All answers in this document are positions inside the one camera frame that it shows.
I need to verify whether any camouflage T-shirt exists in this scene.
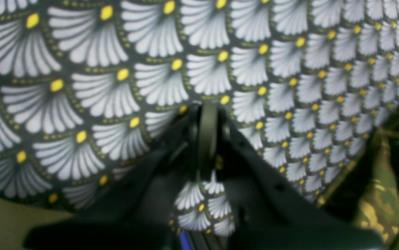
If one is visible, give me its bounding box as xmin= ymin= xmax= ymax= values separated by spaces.
xmin=315 ymin=108 xmax=399 ymax=250

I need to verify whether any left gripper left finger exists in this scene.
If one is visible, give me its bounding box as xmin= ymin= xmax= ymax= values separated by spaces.
xmin=23 ymin=104 xmax=204 ymax=250

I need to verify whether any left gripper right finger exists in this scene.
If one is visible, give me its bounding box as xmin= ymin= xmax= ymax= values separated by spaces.
xmin=205 ymin=103 xmax=384 ymax=250

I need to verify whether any purple fan-pattern tablecloth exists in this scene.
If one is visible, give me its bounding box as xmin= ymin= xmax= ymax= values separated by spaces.
xmin=0 ymin=0 xmax=399 ymax=243

